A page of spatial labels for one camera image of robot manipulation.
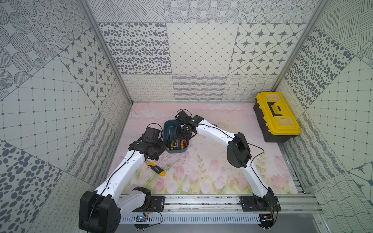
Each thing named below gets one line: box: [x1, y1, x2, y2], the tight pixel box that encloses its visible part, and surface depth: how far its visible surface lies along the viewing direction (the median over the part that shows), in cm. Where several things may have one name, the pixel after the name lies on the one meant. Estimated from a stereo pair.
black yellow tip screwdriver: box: [169, 136, 177, 150], surface depth 95 cm
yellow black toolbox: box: [253, 91, 302, 143], surface depth 94 cm
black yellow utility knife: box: [145, 160, 166, 177], surface depth 86 cm
